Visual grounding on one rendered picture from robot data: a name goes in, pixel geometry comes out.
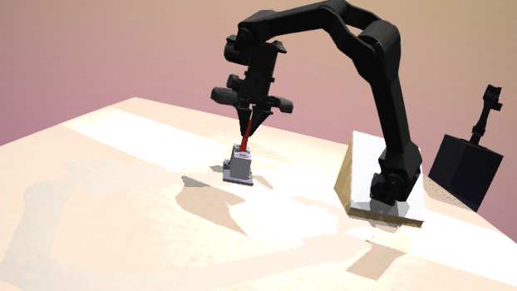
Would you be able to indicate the red peg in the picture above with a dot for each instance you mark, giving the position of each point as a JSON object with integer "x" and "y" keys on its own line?
{"x": 245, "y": 138}

